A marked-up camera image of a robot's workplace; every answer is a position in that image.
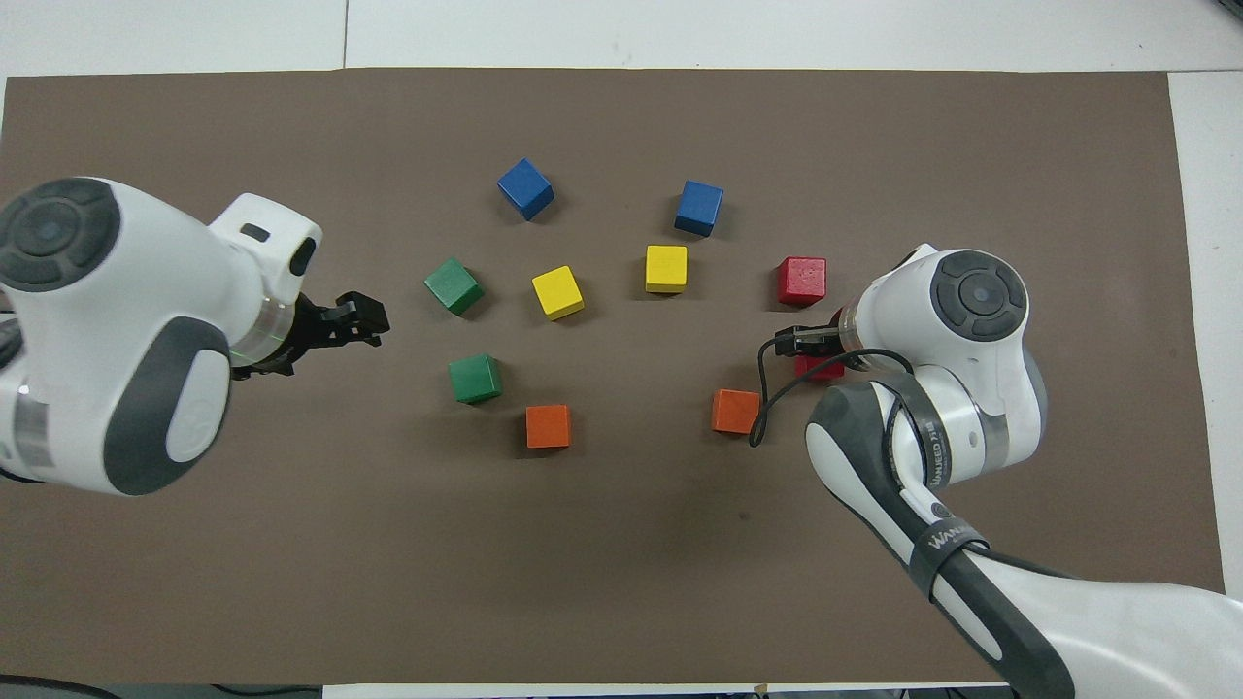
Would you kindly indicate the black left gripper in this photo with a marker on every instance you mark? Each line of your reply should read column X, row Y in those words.
column 291, row 340

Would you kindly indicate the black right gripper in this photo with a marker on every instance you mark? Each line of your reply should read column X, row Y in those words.
column 825, row 340

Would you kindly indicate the red wooden cube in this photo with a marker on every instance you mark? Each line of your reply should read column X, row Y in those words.
column 821, row 370
column 802, row 280

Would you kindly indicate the green wooden cube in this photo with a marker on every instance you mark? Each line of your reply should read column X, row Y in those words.
column 453, row 285
column 475, row 378

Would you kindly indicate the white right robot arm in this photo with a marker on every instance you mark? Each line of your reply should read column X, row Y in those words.
column 971, row 408

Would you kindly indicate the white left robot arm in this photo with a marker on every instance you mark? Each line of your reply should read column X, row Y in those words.
column 146, row 291

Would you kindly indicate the orange wooden cube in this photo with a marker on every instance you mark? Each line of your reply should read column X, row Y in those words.
column 549, row 425
column 733, row 411

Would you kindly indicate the yellow wooden cube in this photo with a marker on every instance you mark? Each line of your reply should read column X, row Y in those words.
column 558, row 291
column 666, row 268

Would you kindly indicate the blue wooden cube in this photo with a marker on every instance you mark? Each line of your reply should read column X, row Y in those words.
column 525, row 189
column 699, row 206

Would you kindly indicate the brown paper table mat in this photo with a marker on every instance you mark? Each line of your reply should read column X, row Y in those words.
column 621, row 582

